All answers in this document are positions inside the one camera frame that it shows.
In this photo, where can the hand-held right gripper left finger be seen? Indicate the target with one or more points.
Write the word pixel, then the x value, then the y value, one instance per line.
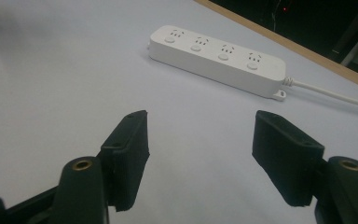
pixel 127 155

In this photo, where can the white power strip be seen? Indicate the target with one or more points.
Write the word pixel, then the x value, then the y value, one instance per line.
pixel 217 59

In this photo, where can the metal stand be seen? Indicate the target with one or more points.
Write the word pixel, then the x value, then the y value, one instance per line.
pixel 355 46

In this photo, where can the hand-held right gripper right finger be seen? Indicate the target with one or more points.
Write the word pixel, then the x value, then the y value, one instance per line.
pixel 287 158

